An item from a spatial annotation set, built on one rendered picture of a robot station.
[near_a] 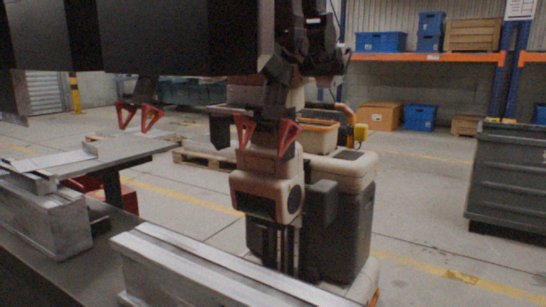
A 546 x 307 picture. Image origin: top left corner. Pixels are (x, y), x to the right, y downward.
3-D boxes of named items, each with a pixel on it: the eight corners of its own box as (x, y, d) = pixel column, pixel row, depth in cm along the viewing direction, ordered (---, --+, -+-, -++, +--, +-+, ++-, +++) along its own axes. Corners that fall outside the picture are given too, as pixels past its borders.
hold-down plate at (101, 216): (112, 229, 65) (110, 214, 64) (84, 241, 60) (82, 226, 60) (39, 195, 81) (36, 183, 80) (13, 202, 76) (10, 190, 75)
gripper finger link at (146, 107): (138, 131, 89) (149, 97, 91) (122, 127, 93) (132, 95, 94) (158, 137, 95) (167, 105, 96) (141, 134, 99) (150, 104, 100)
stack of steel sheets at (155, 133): (177, 136, 469) (176, 131, 467) (137, 145, 419) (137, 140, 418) (133, 127, 523) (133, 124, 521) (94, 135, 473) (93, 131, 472)
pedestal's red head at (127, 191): (140, 224, 112) (135, 173, 107) (91, 244, 100) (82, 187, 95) (112, 207, 124) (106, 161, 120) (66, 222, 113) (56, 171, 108)
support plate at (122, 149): (179, 147, 78) (178, 143, 78) (60, 180, 57) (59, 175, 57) (130, 137, 88) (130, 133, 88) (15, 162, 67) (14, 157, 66)
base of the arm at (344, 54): (353, 49, 96) (314, 50, 103) (345, 30, 90) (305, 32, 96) (344, 75, 94) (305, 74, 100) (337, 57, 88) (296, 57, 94)
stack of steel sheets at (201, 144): (284, 148, 405) (284, 138, 402) (257, 162, 352) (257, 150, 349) (215, 139, 452) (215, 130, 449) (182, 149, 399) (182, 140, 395)
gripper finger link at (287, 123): (280, 154, 67) (292, 109, 69) (251, 149, 71) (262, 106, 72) (295, 162, 73) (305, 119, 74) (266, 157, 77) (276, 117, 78)
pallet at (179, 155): (295, 159, 412) (295, 147, 408) (262, 179, 344) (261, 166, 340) (214, 147, 467) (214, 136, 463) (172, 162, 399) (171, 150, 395)
